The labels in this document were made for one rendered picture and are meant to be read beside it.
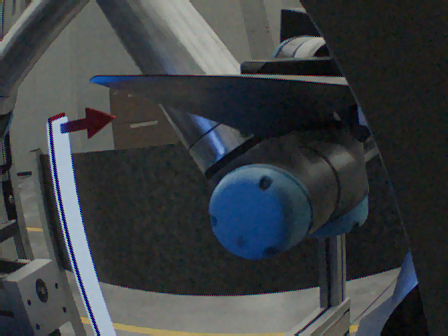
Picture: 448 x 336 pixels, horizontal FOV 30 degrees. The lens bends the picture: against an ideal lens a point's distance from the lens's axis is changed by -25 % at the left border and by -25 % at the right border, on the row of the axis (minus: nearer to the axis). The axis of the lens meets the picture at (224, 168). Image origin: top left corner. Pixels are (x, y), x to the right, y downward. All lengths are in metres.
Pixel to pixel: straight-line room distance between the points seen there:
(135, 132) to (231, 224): 6.74
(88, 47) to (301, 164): 9.69
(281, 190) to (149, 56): 0.16
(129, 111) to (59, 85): 3.02
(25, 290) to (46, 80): 9.60
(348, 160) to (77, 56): 9.44
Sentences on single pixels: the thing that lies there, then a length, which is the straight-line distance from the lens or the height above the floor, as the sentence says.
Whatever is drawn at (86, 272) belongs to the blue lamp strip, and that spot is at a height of 1.07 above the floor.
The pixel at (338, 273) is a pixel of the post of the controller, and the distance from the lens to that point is 1.23.
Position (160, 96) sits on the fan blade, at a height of 1.19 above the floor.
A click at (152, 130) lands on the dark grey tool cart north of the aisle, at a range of 7.48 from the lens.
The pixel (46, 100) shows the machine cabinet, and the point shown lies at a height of 0.86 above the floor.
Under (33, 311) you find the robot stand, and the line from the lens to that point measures 1.08.
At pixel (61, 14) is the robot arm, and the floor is 1.31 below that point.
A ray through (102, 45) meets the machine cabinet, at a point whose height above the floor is 1.33.
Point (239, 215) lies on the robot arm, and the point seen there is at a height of 1.08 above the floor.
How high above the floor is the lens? 1.23
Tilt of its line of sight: 8 degrees down
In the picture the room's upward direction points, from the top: 9 degrees counter-clockwise
